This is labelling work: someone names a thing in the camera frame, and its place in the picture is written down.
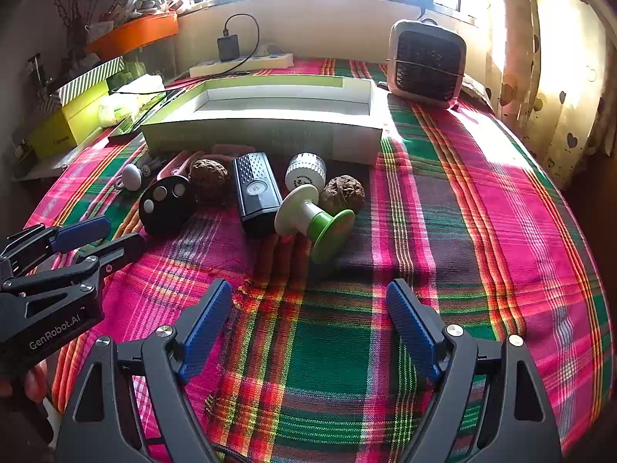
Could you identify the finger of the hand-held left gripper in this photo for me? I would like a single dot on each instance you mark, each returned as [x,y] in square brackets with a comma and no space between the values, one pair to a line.
[120,248]
[82,234]

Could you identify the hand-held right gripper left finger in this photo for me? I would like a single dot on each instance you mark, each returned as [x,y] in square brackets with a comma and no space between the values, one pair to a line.
[207,328]

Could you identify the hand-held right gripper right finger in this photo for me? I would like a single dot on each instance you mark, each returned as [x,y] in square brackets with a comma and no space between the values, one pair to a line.
[409,323]

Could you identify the black round three-button remote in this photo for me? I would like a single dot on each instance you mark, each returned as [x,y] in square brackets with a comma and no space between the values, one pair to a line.
[168,207]

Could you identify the white plug adapter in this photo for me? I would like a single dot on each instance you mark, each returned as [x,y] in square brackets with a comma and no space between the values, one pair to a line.
[131,176]

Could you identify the pink plastic clip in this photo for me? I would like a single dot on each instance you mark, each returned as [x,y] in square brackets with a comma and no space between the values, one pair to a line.
[166,171]

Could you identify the brown walnut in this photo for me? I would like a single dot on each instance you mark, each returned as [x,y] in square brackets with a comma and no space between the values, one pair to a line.
[342,193]
[209,176]

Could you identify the black rectangular light device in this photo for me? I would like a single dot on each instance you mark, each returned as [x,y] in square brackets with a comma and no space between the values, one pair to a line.
[255,202]

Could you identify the green and white spool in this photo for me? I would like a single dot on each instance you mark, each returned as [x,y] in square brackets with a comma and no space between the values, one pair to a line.
[313,222]

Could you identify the white cardboard box green rim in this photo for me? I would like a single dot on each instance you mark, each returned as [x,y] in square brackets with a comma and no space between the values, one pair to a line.
[265,142]

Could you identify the small white round jar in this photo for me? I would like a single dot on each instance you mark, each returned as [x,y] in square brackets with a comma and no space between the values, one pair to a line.
[303,173]

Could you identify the person's left hand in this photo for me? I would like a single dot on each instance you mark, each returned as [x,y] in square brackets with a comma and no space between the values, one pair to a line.
[29,386]

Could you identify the plaid pink green tablecloth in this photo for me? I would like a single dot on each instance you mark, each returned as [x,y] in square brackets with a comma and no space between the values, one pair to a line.
[337,347]

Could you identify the black tablet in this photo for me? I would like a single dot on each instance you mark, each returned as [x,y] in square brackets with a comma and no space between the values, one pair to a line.
[130,129]

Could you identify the green box striped lid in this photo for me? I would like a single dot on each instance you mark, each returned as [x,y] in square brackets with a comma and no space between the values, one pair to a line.
[72,115]

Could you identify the green tissue pack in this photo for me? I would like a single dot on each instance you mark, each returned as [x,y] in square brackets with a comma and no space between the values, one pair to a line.
[115,108]

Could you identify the dark glass jar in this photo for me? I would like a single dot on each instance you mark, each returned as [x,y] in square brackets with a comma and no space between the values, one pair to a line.
[36,77]

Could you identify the glass tank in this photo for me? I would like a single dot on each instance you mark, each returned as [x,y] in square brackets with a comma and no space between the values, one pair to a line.
[154,58]

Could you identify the orange plastic tray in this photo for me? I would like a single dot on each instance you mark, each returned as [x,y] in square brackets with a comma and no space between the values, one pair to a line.
[135,33]

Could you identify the dried twig branches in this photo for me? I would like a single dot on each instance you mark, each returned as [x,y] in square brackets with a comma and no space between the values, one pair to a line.
[72,14]

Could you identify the white power strip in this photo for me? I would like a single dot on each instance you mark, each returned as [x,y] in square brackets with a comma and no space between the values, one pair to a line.
[260,61]

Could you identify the small pink desk fan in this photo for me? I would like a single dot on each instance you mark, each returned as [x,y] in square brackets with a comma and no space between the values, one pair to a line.
[424,58]

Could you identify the cream curtain with hearts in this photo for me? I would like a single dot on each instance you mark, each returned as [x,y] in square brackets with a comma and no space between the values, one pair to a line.
[554,82]

